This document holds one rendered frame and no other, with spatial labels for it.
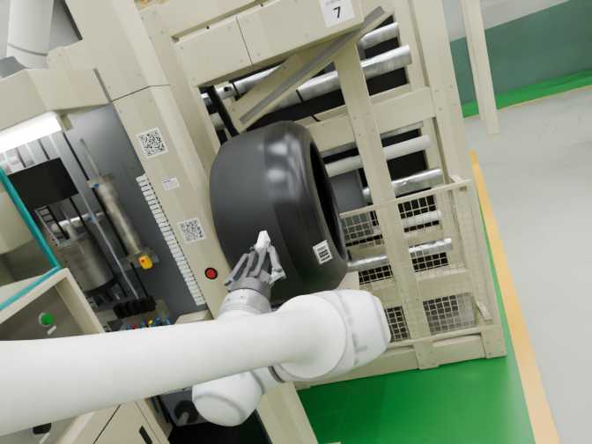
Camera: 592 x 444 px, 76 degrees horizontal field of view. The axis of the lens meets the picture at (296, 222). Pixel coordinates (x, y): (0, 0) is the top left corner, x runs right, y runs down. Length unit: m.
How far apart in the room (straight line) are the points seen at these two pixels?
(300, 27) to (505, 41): 8.87
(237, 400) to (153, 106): 0.88
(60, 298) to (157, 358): 0.96
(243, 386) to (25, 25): 1.49
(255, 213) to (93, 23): 0.68
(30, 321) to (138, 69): 0.73
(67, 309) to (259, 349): 0.97
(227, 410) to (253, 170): 0.63
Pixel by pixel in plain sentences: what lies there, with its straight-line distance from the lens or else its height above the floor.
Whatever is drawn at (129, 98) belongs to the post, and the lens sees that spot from 1.24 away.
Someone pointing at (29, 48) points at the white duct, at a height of 1.95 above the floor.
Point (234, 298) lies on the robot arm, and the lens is 0.67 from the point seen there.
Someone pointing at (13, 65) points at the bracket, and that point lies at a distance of 1.79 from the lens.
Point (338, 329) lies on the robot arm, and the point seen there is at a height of 1.23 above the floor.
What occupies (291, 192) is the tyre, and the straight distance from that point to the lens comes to 0.96.
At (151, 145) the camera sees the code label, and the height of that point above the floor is 1.50.
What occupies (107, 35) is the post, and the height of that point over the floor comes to 1.81.
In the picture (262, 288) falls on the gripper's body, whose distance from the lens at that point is 0.70.
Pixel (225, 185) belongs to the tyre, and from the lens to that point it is 1.03.
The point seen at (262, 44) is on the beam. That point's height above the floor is 1.68.
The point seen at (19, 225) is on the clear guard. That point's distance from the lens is 1.24.
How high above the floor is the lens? 1.51
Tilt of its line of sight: 18 degrees down
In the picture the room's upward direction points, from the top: 19 degrees counter-clockwise
